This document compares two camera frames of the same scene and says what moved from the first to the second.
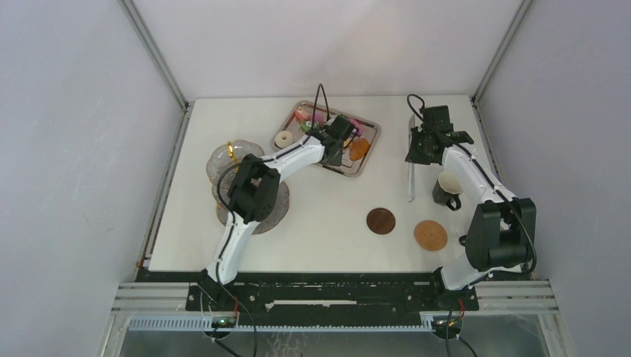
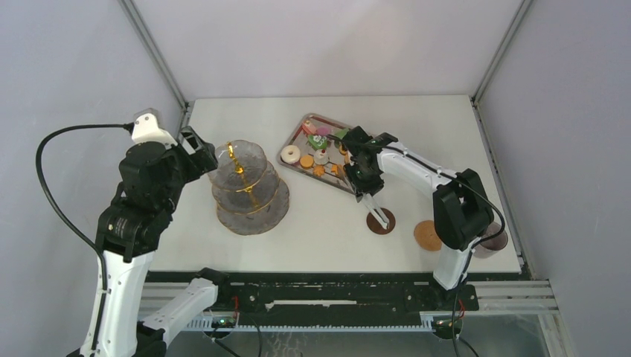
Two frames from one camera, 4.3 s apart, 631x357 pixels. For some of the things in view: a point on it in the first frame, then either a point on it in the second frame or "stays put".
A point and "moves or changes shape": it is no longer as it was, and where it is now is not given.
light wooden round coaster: x=431 y=235 stays put
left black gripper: x=336 y=160 -> x=205 y=158
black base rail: x=317 y=291 stays put
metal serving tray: x=346 y=140 moves or changes shape
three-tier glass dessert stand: x=228 y=153 stays put
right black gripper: x=418 y=132 -> x=372 y=187
